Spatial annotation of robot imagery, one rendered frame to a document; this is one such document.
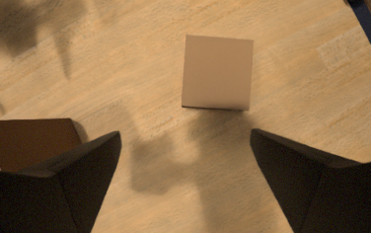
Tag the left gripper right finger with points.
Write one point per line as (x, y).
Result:
(317, 191)

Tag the brown cardboard box lid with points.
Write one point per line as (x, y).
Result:
(217, 73)

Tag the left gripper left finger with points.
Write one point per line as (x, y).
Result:
(63, 194)

